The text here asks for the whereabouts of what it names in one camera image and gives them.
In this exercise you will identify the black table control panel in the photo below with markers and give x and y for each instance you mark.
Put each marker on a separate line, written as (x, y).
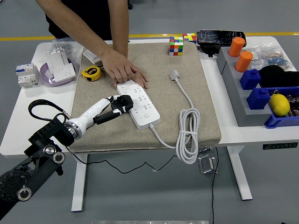
(280, 146)

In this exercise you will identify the white circuit breaker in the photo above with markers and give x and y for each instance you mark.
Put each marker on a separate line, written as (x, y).
(25, 75)

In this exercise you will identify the clear bag of small parts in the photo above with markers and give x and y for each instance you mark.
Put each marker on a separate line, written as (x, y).
(273, 58)

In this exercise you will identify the white power strip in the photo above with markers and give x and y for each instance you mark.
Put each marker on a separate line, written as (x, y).
(144, 109)

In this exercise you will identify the white blank switch plate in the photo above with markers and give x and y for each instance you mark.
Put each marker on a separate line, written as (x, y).
(57, 60)

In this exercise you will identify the clear bag of screws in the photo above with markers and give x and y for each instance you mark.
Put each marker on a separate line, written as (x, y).
(63, 45)

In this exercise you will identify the yellow tape measure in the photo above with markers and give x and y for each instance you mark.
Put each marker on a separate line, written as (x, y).
(91, 73)

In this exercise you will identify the white table leg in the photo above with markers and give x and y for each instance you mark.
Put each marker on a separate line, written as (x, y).
(78, 186)
(240, 177)

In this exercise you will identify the white wall socket panel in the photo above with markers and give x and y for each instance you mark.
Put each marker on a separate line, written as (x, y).
(65, 73)

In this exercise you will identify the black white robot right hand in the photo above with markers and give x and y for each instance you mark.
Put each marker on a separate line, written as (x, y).
(288, 222)

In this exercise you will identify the blue plastic block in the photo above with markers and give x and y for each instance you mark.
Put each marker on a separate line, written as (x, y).
(258, 99)
(250, 80)

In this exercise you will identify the orange cylinder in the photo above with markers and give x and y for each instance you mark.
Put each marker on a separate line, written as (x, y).
(236, 46)
(243, 61)

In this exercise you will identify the dark circuit board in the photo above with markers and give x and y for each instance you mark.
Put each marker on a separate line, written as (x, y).
(294, 98)

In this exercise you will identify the person's right hand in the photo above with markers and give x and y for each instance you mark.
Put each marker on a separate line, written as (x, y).
(116, 66)

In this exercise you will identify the blue plastic bin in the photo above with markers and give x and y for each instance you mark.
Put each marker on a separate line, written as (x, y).
(280, 121)

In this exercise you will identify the person's left hand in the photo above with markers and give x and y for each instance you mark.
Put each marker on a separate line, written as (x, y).
(141, 79)

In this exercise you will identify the person's left forearm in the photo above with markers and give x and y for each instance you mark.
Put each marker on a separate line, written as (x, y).
(120, 23)

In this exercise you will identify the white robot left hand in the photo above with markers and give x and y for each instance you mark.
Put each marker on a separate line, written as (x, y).
(91, 112)

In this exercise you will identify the white wall switch panel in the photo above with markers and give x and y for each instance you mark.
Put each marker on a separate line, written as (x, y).
(90, 56)

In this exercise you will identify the purple bowl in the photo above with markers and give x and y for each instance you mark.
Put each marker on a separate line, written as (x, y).
(46, 79)

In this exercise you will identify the person's right forearm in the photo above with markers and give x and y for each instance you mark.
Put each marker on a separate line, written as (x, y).
(78, 25)

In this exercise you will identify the grey-brown fabric mat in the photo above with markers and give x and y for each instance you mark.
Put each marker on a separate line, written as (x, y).
(163, 105)

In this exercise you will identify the grey stepped block holder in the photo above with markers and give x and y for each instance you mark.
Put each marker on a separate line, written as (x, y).
(233, 93)

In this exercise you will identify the yellow lemon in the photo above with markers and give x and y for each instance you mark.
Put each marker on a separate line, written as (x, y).
(279, 105)

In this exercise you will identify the person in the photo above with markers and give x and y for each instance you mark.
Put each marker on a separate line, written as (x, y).
(98, 16)

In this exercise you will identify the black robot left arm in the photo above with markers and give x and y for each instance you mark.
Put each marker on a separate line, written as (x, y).
(35, 168)

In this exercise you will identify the black plastic-wrapped device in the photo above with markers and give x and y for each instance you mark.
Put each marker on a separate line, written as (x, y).
(219, 38)

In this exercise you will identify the multicoloured puzzle cube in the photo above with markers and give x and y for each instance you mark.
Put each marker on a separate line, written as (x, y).
(190, 38)
(176, 46)

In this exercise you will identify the black power adapter plug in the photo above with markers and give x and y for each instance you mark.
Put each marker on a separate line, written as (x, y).
(127, 101)

